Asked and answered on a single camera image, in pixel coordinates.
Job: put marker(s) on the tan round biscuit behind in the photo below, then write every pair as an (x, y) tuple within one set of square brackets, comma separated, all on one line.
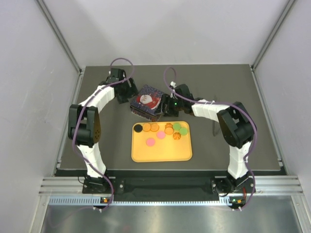
[(154, 127)]

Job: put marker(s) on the decorated cookie tin box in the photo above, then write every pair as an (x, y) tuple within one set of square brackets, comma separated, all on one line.
[(152, 117)]

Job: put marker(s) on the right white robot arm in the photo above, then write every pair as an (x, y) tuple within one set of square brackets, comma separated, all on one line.
[(237, 128)]

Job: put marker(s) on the orange swirl cookie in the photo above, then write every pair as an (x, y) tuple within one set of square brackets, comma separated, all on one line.
[(168, 125), (176, 136)]

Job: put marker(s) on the pink sandwich cookie lower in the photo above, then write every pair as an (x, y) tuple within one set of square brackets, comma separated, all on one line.
[(150, 142)]

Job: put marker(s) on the green cookie right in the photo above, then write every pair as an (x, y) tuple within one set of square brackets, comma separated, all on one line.
[(183, 131)]

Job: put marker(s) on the aluminium frame rail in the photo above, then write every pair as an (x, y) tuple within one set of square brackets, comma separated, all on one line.
[(68, 191)]

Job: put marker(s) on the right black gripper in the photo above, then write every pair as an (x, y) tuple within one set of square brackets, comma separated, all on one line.
[(166, 100)]

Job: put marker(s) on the orange swirl cookie right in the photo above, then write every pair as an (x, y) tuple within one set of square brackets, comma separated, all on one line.
[(176, 136)]

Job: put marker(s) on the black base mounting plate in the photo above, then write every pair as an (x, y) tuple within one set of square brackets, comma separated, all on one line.
[(164, 185)]

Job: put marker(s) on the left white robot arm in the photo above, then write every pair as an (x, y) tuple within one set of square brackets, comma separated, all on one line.
[(84, 128)]

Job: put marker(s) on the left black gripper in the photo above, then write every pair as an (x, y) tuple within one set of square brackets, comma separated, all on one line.
[(132, 91)]

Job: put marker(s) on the tan round patterned biscuit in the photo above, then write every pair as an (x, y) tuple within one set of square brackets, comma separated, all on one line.
[(146, 127)]

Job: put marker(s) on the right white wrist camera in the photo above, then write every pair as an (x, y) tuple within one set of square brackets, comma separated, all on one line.
[(173, 85)]

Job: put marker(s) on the orange swirl cookie upper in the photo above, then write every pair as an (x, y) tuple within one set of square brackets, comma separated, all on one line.
[(168, 125)]

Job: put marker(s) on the pink sandwich cookie upper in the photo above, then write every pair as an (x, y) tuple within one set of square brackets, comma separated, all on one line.
[(161, 135)]

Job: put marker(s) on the gold tin lid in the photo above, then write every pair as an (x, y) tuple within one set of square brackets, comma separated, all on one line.
[(147, 101)]

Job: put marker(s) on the black sandwich cookie corner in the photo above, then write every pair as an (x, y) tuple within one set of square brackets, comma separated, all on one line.
[(138, 128)]

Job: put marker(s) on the yellow plastic tray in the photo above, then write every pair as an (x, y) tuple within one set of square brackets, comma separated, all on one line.
[(164, 150)]

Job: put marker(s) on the green cookie upper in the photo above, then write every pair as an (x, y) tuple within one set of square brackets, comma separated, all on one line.
[(177, 126)]

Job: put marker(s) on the green cookie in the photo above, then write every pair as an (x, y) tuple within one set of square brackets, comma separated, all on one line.
[(177, 126), (183, 131)]

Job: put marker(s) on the pink sandwich cookie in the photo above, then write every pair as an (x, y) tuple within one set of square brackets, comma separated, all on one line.
[(150, 142), (161, 135)]

